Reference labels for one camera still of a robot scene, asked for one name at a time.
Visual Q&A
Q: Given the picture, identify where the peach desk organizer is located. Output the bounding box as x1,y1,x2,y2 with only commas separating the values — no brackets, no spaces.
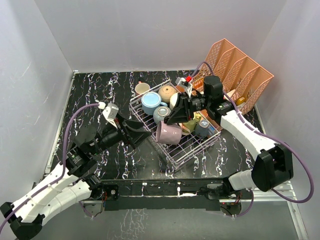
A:
205,38,274,115

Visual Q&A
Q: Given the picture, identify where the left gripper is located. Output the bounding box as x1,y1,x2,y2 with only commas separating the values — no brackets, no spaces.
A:
91,113,153,156

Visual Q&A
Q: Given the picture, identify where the yellow-green mug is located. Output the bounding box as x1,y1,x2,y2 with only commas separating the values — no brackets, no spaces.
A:
180,113,202,133

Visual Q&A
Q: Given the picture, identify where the white wire dish rack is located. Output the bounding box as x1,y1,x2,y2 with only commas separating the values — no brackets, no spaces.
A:
130,80,220,170

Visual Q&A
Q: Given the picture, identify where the light blue mug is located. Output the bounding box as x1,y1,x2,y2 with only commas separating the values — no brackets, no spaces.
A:
141,92,168,115

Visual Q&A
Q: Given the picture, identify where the grey mug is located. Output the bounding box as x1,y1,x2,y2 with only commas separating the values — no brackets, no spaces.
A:
153,106,171,125

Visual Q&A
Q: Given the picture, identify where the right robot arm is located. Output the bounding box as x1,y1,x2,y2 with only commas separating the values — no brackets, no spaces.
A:
164,75,294,199

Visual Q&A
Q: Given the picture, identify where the small grey-blue cup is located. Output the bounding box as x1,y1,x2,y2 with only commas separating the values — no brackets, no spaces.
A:
194,119,213,139

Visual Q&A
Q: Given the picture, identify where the purple mug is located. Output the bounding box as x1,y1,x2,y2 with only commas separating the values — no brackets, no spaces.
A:
155,120,182,145

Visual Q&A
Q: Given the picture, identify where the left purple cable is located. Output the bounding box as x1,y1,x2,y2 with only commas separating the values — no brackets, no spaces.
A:
0,103,101,231

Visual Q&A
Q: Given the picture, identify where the pink mug white inside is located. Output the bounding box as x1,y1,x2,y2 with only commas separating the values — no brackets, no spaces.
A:
134,82,150,96

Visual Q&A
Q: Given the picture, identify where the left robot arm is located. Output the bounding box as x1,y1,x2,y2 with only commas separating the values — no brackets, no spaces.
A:
0,114,151,240

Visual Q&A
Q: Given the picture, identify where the purple cable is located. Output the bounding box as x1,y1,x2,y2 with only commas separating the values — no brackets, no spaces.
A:
191,61,315,218
0,103,101,231

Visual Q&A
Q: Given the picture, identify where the beige round mug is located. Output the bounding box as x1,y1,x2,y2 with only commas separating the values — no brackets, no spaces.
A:
158,85,177,104

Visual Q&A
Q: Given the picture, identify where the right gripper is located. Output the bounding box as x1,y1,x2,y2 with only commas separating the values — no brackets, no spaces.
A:
165,92,211,124

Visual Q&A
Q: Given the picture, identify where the black front rail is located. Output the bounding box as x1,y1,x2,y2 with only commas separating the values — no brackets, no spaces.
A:
82,177,253,212

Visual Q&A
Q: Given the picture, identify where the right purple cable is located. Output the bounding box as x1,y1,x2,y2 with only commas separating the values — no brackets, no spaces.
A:
191,61,315,218

